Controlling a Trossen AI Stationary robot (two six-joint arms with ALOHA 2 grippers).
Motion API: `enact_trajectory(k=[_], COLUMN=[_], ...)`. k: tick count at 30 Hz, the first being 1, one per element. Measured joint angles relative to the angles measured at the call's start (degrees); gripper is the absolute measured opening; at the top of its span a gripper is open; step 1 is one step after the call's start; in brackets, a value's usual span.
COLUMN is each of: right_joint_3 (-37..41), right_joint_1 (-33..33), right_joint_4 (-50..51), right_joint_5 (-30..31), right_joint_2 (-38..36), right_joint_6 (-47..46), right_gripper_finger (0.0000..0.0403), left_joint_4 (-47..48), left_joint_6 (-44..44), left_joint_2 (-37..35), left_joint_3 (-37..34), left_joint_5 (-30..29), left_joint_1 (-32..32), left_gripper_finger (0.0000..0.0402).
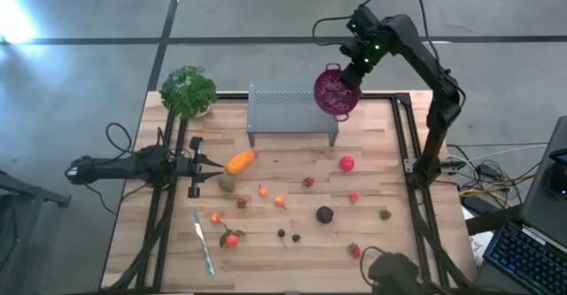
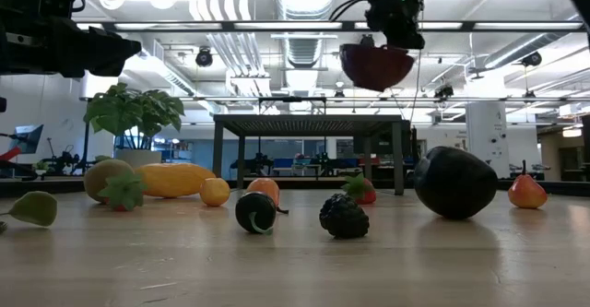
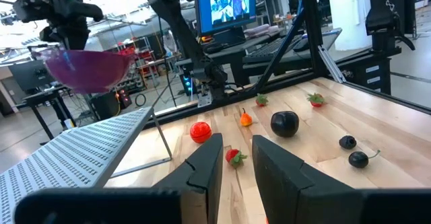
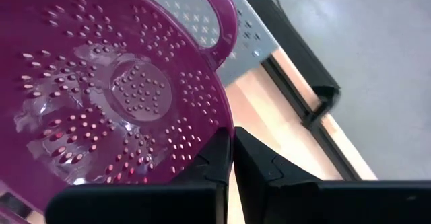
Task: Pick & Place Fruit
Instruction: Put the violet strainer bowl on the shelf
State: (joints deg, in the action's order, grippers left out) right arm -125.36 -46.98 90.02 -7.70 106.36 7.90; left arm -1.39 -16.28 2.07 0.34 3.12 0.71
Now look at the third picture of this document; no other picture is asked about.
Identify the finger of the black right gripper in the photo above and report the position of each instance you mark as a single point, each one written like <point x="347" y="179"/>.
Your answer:
<point x="64" y="37"/>
<point x="79" y="34"/>

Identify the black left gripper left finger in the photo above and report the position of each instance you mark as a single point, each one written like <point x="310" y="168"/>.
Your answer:
<point x="213" y="170"/>

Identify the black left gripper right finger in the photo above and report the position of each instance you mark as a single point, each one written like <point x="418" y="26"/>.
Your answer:
<point x="276" y="177"/>

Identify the red toy strawberry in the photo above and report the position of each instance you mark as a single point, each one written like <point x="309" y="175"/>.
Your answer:
<point x="232" y="156"/>
<point x="261" y="101"/>
<point x="316" y="101"/>

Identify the red colander bowl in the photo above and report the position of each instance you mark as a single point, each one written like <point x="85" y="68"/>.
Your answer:
<point x="87" y="71"/>

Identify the small yellow lemon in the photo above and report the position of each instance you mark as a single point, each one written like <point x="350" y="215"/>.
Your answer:
<point x="200" y="132"/>

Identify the large black toy plum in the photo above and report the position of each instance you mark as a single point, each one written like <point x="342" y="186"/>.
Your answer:
<point x="284" y="124"/>

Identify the small orange toy pear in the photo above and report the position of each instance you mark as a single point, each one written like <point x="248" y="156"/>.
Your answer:
<point x="246" y="120"/>

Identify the black toy blackberry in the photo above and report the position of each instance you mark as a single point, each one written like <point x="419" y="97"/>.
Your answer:
<point x="347" y="142"/>

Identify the black toy cherry green stem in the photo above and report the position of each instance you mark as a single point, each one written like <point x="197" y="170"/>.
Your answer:
<point x="358" y="159"/>

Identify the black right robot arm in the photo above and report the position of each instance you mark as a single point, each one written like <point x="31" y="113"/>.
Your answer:
<point x="178" y="25"/>

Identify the dark grey panel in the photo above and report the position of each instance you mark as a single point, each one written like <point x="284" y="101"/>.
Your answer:
<point x="28" y="76"/>

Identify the grey stand table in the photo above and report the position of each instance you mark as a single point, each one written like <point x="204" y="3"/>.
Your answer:
<point x="47" y="94"/>

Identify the red storage shelving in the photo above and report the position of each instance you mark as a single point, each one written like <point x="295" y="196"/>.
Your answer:
<point x="144" y="54"/>

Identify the black box red lights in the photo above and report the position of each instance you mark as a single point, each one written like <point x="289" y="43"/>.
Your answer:
<point x="107" y="104"/>

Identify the computer tower blue lights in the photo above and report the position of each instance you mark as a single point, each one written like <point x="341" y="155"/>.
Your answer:
<point x="187" y="84"/>

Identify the perforated metal shelf riser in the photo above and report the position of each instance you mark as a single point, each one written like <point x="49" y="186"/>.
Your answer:
<point x="67" y="153"/>

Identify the black keyboard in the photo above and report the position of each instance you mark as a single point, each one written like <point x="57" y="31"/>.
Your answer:
<point x="269" y="49"/>

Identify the dark computer mouse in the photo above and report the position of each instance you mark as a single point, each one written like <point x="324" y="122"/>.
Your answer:
<point x="300" y="45"/>

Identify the black drawer cabinet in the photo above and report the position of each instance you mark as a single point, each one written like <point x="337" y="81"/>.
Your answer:
<point x="367" y="74"/>

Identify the black computer desk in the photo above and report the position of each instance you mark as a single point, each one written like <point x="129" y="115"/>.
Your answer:
<point x="323" y="39"/>

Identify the blue screen computer monitor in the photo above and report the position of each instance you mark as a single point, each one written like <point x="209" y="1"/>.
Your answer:
<point x="224" y="8"/>

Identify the folded pink cloth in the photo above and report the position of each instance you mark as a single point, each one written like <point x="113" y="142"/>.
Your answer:
<point x="261" y="30"/>

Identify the white pillar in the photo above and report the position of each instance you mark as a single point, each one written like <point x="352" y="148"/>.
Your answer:
<point x="348" y="15"/>

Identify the black equipment stand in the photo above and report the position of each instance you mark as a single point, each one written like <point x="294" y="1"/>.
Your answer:
<point x="387" y="15"/>

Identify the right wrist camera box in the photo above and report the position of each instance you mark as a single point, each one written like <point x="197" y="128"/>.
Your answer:
<point x="25" y="10"/>

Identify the black table edge rail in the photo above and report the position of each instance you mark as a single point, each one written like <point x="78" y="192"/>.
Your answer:
<point x="175" y="114"/>
<point x="404" y="103"/>

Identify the grey metal base plate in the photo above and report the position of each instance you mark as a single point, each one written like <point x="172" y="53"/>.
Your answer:
<point x="204" y="100"/>

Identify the silver aluminium bracket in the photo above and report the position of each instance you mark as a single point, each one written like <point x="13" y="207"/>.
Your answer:
<point x="331" y="66"/>

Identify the black diagonal frame brace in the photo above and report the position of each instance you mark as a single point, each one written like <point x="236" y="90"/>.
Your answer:
<point x="279" y="49"/>

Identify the black vertical frame post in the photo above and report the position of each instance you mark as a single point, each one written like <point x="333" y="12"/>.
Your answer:
<point x="311" y="22"/>

